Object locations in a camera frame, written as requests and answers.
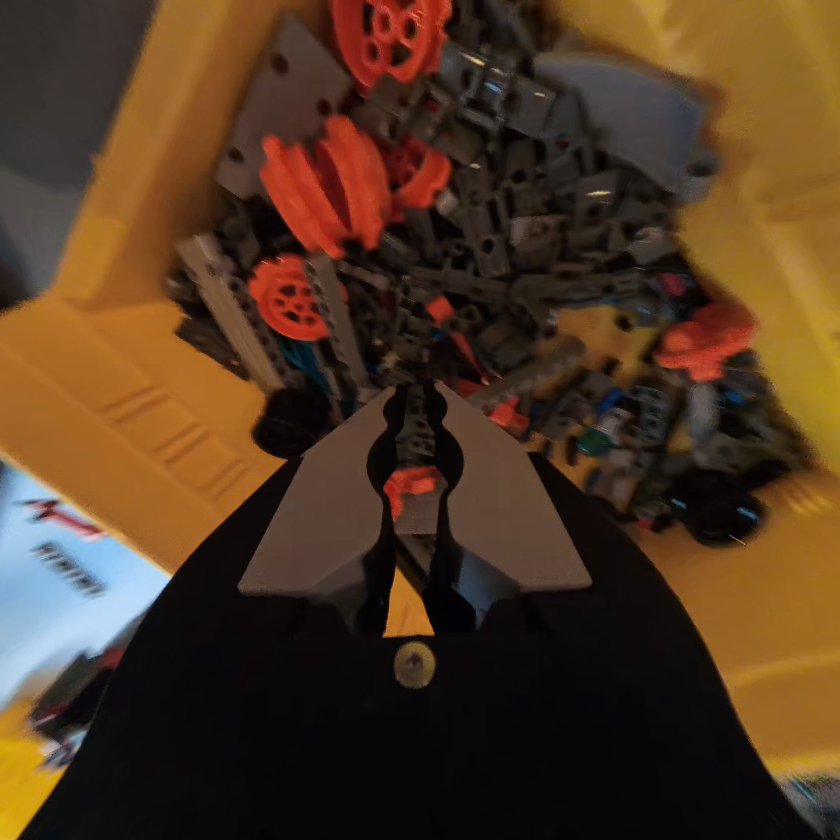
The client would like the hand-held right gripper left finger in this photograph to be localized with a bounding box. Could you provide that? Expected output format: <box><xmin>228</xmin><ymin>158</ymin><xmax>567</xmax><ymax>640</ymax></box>
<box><xmin>236</xmin><ymin>385</ymin><xmax>399</xmax><ymax>634</ymax></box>

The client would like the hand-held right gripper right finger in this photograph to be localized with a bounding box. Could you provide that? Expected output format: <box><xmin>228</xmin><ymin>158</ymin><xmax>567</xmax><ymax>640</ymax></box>
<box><xmin>423</xmin><ymin>382</ymin><xmax>593</xmax><ymax>632</ymax></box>

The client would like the dark grey toy beam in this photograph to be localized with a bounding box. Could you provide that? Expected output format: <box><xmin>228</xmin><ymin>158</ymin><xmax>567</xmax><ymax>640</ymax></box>
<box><xmin>392</xmin><ymin>382</ymin><xmax>439</xmax><ymax>463</ymax></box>

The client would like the yellow storage bin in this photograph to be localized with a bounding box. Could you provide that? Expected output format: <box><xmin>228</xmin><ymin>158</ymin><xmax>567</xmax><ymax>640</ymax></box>
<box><xmin>0</xmin><ymin>0</ymin><xmax>840</xmax><ymax>775</ymax></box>

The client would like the pile of toy building parts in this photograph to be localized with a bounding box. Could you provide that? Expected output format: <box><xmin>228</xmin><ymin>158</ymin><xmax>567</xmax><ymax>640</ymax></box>
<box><xmin>167</xmin><ymin>0</ymin><xmax>815</xmax><ymax>592</ymax></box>

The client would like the grey toy plate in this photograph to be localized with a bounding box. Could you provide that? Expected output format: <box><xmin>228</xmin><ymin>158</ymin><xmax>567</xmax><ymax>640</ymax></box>
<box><xmin>215</xmin><ymin>14</ymin><xmax>355</xmax><ymax>201</ymax></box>

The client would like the black toy wheel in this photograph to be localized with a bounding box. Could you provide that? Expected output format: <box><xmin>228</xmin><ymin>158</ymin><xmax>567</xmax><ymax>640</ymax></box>
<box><xmin>251</xmin><ymin>386</ymin><xmax>332</xmax><ymax>459</ymax></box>
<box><xmin>672</xmin><ymin>469</ymin><xmax>767</xmax><ymax>547</ymax></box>

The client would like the orange toy gear wheel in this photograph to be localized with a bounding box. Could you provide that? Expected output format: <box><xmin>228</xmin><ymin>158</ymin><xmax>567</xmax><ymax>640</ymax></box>
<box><xmin>330</xmin><ymin>0</ymin><xmax>455</xmax><ymax>91</ymax></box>
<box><xmin>386</xmin><ymin>139</ymin><xmax>455</xmax><ymax>212</ymax></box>
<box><xmin>247</xmin><ymin>255</ymin><xmax>332</xmax><ymax>343</ymax></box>
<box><xmin>258</xmin><ymin>133</ymin><xmax>349</xmax><ymax>261</ymax></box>
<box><xmin>314</xmin><ymin>115</ymin><xmax>396</xmax><ymax>252</ymax></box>

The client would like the long grey toy beam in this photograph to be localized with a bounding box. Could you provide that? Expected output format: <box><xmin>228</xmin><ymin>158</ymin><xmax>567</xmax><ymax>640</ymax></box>
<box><xmin>177</xmin><ymin>233</ymin><xmax>293</xmax><ymax>391</ymax></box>

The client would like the small orange bevel gear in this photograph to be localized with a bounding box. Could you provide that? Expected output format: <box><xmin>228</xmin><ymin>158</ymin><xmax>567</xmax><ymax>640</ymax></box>
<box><xmin>655</xmin><ymin>301</ymin><xmax>757</xmax><ymax>383</ymax></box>

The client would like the open instruction booklet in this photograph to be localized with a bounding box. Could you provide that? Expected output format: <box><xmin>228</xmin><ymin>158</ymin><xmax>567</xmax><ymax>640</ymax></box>
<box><xmin>0</xmin><ymin>459</ymin><xmax>170</xmax><ymax>716</ymax></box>

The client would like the curved grey toy panel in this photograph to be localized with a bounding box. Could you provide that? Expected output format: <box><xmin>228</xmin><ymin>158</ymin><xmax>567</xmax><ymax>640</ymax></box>
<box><xmin>533</xmin><ymin>51</ymin><xmax>719</xmax><ymax>201</ymax></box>

